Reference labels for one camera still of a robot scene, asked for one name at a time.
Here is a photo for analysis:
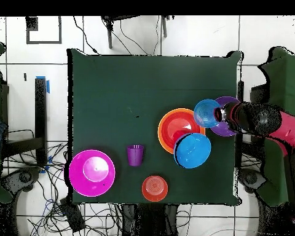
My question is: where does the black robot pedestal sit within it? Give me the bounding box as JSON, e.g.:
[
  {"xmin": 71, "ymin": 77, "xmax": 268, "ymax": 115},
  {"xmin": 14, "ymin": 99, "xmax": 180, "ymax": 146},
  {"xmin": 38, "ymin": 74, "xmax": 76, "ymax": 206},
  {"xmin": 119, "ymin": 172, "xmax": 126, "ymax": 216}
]
[{"xmin": 121, "ymin": 203, "xmax": 180, "ymax": 236}]

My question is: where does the black camera tripod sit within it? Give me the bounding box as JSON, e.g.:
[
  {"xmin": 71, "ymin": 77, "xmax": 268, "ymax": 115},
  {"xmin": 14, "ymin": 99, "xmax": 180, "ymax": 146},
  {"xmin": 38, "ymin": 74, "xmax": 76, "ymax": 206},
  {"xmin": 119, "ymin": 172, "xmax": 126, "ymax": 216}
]
[{"xmin": 100, "ymin": 15, "xmax": 171, "ymax": 49}]

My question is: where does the large pink bowl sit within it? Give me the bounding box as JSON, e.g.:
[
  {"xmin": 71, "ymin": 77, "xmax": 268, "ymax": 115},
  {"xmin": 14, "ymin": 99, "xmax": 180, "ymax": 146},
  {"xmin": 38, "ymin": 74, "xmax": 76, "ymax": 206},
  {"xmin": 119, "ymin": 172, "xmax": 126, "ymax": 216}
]
[{"xmin": 68, "ymin": 149, "xmax": 116, "ymax": 198}]

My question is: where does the large orange bowl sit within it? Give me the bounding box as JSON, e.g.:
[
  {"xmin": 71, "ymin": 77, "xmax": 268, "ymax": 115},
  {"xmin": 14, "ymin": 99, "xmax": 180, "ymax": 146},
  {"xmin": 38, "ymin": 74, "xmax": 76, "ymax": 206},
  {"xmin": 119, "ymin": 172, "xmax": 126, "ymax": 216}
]
[{"xmin": 157, "ymin": 108, "xmax": 207, "ymax": 155}]

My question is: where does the large blue bowl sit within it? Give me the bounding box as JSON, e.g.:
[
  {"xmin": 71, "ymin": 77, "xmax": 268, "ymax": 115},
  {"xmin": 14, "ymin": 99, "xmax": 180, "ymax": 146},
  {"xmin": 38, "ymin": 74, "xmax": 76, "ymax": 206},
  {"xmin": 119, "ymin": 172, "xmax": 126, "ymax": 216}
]
[{"xmin": 173, "ymin": 133, "xmax": 212, "ymax": 170}]

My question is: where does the small blue bowl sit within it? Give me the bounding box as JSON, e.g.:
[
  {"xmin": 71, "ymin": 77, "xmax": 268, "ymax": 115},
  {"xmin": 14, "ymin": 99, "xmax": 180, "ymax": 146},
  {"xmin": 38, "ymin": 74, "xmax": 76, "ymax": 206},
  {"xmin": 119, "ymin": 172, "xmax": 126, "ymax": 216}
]
[{"xmin": 193, "ymin": 98, "xmax": 222, "ymax": 129}]

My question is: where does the black metal stand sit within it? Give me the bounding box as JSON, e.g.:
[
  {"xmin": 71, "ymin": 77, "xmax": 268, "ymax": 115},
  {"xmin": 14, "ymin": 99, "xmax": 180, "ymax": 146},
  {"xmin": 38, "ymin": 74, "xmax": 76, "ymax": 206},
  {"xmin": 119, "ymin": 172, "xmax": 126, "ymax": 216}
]
[{"xmin": 2, "ymin": 77, "xmax": 49, "ymax": 168}]

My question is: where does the wide red-orange bowl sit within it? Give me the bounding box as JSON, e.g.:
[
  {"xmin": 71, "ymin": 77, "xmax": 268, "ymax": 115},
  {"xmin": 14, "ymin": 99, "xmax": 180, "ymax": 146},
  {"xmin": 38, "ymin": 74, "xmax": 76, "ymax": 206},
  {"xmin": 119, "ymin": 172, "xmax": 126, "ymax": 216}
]
[{"xmin": 160, "ymin": 111, "xmax": 202, "ymax": 148}]

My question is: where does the black power strip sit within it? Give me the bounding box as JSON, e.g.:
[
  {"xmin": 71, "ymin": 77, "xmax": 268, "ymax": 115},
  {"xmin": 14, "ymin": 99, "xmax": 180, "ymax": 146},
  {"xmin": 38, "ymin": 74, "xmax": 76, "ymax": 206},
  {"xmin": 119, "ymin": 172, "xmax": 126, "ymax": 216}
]
[{"xmin": 59, "ymin": 198, "xmax": 86, "ymax": 233}]

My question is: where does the wide purple bowl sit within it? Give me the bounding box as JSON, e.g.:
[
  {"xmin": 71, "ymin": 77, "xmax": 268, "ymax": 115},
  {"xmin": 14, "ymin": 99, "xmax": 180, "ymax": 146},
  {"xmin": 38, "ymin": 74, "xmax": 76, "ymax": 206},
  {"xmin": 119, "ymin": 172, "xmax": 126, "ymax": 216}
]
[{"xmin": 210, "ymin": 96, "xmax": 241, "ymax": 138}]

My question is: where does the purple cup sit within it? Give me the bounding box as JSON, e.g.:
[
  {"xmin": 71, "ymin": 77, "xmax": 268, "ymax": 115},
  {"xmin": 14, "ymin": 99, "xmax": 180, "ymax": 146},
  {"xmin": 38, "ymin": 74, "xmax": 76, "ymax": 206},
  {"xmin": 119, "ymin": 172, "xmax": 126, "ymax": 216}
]
[{"xmin": 127, "ymin": 144, "xmax": 145, "ymax": 167}]

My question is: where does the grey square floor frame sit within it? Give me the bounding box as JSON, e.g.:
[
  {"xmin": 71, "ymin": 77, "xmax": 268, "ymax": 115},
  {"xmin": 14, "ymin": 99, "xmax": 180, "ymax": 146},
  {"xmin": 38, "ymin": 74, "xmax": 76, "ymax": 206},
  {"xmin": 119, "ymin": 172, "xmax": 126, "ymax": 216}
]
[{"xmin": 26, "ymin": 16, "xmax": 63, "ymax": 45}]

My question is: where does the dark green table cloth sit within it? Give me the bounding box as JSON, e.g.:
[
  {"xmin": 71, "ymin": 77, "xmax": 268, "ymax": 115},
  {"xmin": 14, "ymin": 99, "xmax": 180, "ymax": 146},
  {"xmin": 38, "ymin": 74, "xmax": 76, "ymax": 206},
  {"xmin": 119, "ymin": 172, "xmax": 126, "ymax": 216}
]
[{"xmin": 66, "ymin": 48, "xmax": 242, "ymax": 205}]

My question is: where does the cable bundle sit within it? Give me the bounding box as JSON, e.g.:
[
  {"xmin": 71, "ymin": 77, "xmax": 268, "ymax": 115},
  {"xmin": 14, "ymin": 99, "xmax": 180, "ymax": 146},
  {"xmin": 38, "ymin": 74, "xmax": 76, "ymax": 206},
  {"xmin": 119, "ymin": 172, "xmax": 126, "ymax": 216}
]
[{"xmin": 4, "ymin": 142, "xmax": 124, "ymax": 236}]

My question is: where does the small red-orange bowl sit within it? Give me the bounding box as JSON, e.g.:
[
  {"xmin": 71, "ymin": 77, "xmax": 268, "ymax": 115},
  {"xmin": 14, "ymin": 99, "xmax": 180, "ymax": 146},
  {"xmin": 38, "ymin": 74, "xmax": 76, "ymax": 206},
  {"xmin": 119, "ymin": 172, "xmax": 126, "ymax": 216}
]
[{"xmin": 141, "ymin": 175, "xmax": 169, "ymax": 202}]

